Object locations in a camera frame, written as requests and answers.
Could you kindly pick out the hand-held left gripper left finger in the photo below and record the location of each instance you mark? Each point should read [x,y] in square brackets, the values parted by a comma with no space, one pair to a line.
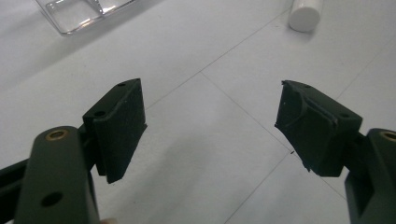
[120,130]

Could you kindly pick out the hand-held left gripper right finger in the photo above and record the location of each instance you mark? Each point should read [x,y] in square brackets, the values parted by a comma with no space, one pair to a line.
[314,140]

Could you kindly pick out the clear plastic divided container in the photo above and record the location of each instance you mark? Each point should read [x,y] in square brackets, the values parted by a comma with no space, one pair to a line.
[73,20]

